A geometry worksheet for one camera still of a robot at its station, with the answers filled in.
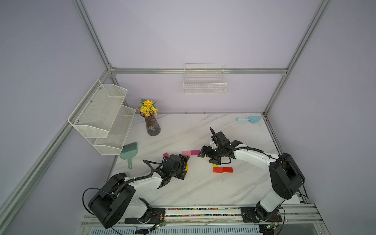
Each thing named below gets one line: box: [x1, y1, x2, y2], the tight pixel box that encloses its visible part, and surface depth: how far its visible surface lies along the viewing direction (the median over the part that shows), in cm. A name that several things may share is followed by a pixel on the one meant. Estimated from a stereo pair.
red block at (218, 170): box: [212, 166, 224, 174], surface depth 90 cm
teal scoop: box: [235, 116, 262, 123], surface depth 121 cm
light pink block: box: [182, 150, 192, 156], surface depth 98 cm
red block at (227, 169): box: [222, 166, 234, 173], surface depth 91 cm
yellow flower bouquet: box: [136, 98, 159, 118], surface depth 92 cm
